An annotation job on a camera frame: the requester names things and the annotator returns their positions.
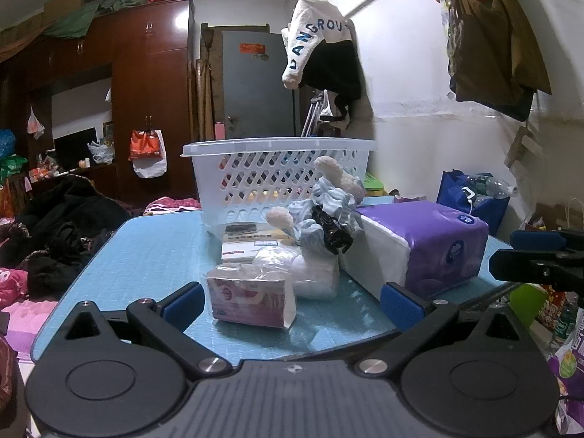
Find wooden wall bracket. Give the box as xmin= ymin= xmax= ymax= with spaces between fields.
xmin=504 ymin=125 xmax=548 ymax=170

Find black garment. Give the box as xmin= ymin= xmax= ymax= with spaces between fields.
xmin=301 ymin=39 xmax=363 ymax=101

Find pink floral blanket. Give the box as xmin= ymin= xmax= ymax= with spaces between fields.
xmin=0 ymin=268 xmax=60 ymax=361

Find white yellow medicine box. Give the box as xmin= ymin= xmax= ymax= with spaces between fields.
xmin=223 ymin=223 xmax=297 ymax=245

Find white red medicine box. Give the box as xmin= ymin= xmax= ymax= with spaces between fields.
xmin=220 ymin=241 xmax=274 ymax=264

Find beige plush toy striped clothes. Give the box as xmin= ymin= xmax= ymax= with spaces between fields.
xmin=266 ymin=155 xmax=366 ymax=256

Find olive hanging garment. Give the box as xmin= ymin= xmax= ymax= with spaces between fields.
xmin=440 ymin=0 xmax=553 ymax=122

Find cardboard box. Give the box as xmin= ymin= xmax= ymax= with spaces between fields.
xmin=43 ymin=0 xmax=92 ymax=15

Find pink patterned cloth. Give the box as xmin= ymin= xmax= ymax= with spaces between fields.
xmin=143 ymin=196 xmax=202 ymax=216

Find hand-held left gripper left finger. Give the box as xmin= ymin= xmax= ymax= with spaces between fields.
xmin=64 ymin=281 xmax=233 ymax=380

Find blue plastic bag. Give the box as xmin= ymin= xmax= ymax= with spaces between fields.
xmin=0 ymin=128 xmax=16 ymax=160

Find green cloth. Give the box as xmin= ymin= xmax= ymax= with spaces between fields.
xmin=43 ymin=0 xmax=156 ymax=39

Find small white plastic bag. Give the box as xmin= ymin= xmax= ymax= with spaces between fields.
xmin=26 ymin=105 xmax=46 ymax=141

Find pink packet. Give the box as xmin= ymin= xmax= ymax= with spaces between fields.
xmin=204 ymin=267 xmax=297 ymax=330

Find metal folding frame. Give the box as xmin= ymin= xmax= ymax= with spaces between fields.
xmin=299 ymin=91 xmax=335 ymax=138

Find white plastic-wrapped packet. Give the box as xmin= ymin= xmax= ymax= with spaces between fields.
xmin=253 ymin=244 xmax=341 ymax=302

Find crumpled white plastic bag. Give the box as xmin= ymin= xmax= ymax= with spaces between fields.
xmin=88 ymin=141 xmax=115 ymax=165

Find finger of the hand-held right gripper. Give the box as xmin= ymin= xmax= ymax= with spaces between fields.
xmin=489 ymin=248 xmax=584 ymax=293
xmin=510 ymin=228 xmax=584 ymax=253

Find green container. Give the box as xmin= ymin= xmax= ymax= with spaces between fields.
xmin=510 ymin=283 xmax=548 ymax=328

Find white hoodie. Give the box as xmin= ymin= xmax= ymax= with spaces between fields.
xmin=280 ymin=0 xmax=357 ymax=89

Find blue shopping bag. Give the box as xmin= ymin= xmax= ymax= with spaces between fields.
xmin=437 ymin=170 xmax=511 ymax=237

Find clear plastic bottle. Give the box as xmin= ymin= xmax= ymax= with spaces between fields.
xmin=465 ymin=174 xmax=518 ymax=199

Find purple tissue pack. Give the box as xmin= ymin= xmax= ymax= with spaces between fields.
xmin=340 ymin=201 xmax=490 ymax=302

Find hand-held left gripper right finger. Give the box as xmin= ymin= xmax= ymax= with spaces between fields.
xmin=353 ymin=281 xmax=523 ymax=380

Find black clothes pile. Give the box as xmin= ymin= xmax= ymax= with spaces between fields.
xmin=0 ymin=176 xmax=133 ymax=299

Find wooden planks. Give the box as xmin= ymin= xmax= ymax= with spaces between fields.
xmin=196 ymin=23 xmax=224 ymax=143

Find brown wooden wardrobe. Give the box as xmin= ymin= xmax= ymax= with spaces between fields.
xmin=0 ymin=0 xmax=197 ymax=211

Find purple printed packet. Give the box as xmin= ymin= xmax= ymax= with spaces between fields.
xmin=546 ymin=328 xmax=584 ymax=434

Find black monitor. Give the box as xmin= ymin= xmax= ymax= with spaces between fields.
xmin=53 ymin=128 xmax=99 ymax=169

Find grey metal door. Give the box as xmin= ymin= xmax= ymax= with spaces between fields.
xmin=221 ymin=31 xmax=302 ymax=140

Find red white plastic bag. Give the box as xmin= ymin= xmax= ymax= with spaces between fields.
xmin=128 ymin=128 xmax=168 ymax=178

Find white plastic basket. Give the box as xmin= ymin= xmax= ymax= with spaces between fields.
xmin=180 ymin=136 xmax=379 ymax=238

